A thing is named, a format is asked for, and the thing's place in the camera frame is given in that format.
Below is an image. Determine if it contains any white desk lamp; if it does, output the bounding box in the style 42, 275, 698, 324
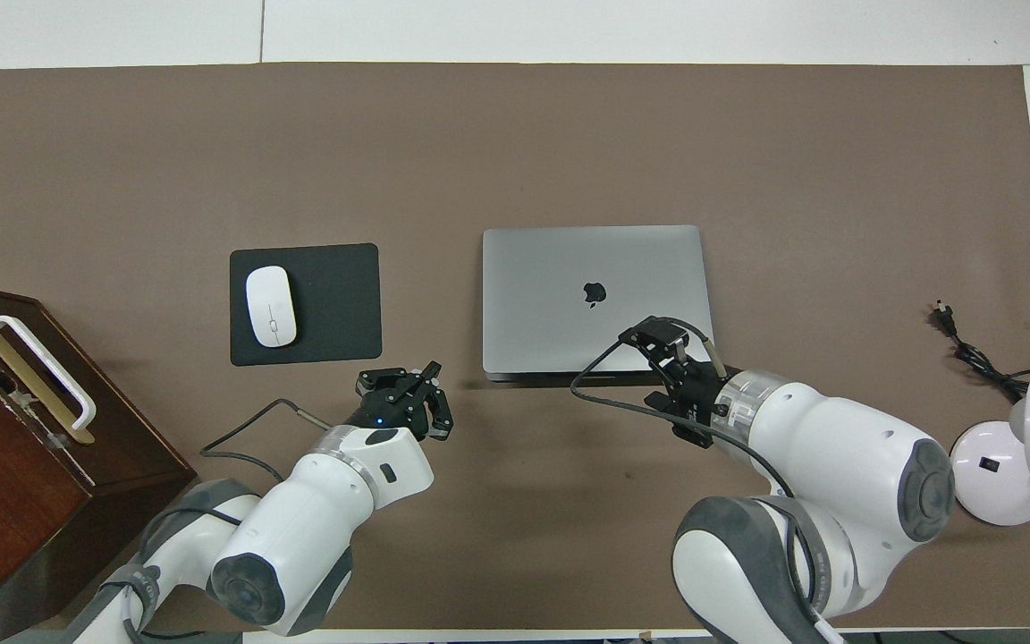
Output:
948, 369, 1030, 527

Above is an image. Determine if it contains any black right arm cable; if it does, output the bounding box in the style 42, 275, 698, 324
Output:
570, 318, 829, 627

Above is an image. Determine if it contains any gold handle plate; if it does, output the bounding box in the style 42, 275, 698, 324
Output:
0, 315, 96, 445

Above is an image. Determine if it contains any white computer mouse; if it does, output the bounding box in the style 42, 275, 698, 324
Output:
245, 266, 298, 348

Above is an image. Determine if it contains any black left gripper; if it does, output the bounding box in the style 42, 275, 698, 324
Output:
342, 361, 454, 443

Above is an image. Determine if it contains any black mouse pad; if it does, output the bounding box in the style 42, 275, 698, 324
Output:
229, 242, 383, 368

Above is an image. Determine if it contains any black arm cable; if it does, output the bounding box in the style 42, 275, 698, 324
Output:
135, 398, 337, 644
570, 318, 829, 627

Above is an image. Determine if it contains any silver grey Apple laptop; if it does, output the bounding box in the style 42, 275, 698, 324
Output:
481, 225, 718, 384

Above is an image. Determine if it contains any brown paper table cover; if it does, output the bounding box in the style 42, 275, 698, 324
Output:
0, 63, 1030, 631

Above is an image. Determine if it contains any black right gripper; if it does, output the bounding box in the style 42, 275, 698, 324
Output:
619, 316, 735, 450

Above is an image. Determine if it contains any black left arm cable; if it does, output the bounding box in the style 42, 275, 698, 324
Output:
135, 398, 337, 644

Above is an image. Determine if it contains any black lamp power cable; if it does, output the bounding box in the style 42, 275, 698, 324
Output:
933, 301, 1030, 402

